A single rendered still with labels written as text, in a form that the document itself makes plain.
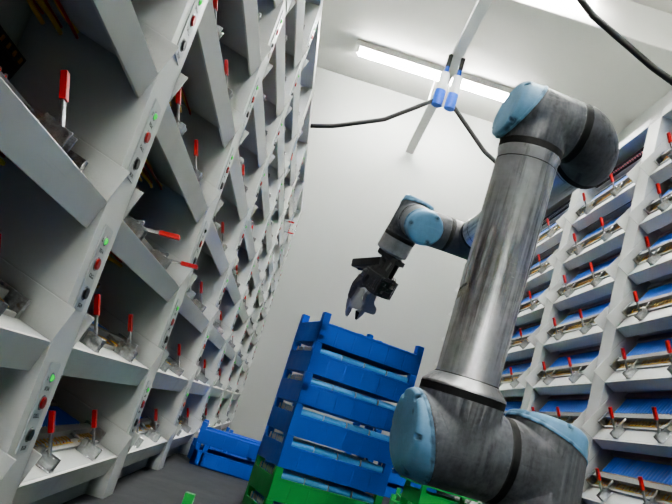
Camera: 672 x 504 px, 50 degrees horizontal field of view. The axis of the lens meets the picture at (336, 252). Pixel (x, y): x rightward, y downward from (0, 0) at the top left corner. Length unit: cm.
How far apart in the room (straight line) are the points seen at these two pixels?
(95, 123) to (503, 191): 69
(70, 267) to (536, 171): 78
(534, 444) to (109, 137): 83
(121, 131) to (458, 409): 67
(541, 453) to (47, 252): 83
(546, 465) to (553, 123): 59
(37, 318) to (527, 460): 79
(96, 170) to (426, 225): 99
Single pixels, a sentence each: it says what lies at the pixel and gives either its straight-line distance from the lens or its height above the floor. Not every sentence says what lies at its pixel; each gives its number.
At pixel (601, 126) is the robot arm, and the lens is 139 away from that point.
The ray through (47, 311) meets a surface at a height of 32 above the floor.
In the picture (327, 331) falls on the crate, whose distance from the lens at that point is 184.
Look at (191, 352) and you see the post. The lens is 237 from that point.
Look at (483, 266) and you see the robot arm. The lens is 126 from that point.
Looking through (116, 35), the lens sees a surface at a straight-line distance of 92.
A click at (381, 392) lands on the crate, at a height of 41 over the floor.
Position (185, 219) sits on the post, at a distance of 172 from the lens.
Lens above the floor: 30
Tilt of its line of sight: 13 degrees up
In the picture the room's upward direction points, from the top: 18 degrees clockwise
